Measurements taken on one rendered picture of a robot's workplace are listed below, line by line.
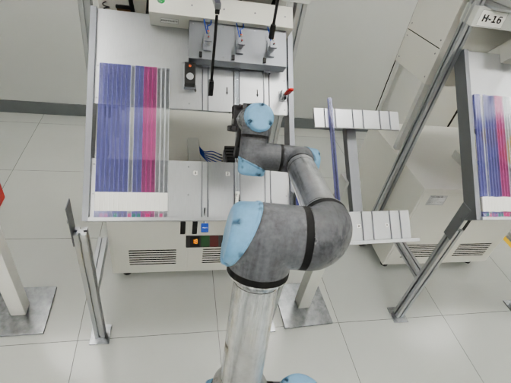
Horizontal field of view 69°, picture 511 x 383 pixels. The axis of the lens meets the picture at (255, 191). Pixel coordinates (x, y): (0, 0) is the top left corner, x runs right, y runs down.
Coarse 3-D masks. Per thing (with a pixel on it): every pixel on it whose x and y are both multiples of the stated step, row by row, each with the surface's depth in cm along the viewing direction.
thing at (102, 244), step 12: (192, 144) 168; (192, 156) 161; (216, 156) 167; (228, 156) 162; (72, 216) 120; (72, 228) 120; (72, 240) 121; (96, 252) 156; (96, 264) 151; (108, 324) 165; (108, 336) 161
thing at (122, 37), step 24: (120, 24) 125; (144, 24) 127; (96, 48) 123; (120, 48) 124; (144, 48) 126; (168, 48) 128; (96, 72) 122; (216, 72) 131; (240, 72) 133; (96, 96) 121; (192, 96) 128; (216, 96) 130; (240, 96) 132; (264, 96) 134
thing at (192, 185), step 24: (168, 168) 124; (192, 168) 125; (216, 168) 127; (168, 192) 123; (192, 192) 125; (216, 192) 126; (240, 192) 128; (264, 192) 130; (288, 192) 132; (168, 216) 122; (192, 216) 124; (216, 216) 125
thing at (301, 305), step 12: (348, 204) 144; (312, 276) 170; (288, 288) 195; (300, 288) 182; (312, 288) 177; (288, 300) 189; (300, 300) 183; (312, 300) 191; (288, 312) 184; (300, 312) 185; (312, 312) 186; (324, 312) 187; (288, 324) 178; (300, 324) 179; (312, 324) 180
